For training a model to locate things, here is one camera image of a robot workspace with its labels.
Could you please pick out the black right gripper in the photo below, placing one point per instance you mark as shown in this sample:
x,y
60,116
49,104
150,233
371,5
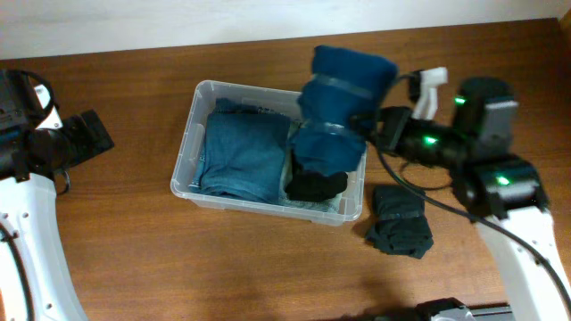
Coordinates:
x,y
400,120

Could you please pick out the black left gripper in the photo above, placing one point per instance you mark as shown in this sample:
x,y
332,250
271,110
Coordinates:
x,y
95,141

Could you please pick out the blue taped clothing bundle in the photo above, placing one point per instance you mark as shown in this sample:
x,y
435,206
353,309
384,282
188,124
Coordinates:
x,y
344,83

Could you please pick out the light blue jeans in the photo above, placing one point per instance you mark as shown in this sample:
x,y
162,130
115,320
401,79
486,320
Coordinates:
x,y
331,205

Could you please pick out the small black clothing bundle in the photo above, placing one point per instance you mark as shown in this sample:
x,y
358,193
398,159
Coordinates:
x,y
401,227

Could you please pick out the black taped clothing bundle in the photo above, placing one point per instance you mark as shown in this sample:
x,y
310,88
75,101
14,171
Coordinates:
x,y
307,186

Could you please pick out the dark blue jeans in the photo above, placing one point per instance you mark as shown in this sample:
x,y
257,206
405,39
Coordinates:
x,y
243,154

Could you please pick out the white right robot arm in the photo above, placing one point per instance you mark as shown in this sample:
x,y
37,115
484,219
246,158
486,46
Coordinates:
x,y
501,194

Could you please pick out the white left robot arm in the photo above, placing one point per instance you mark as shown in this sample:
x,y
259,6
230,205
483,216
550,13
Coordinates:
x,y
36,147

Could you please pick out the clear plastic storage bin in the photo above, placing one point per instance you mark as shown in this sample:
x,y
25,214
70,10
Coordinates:
x,y
285,102

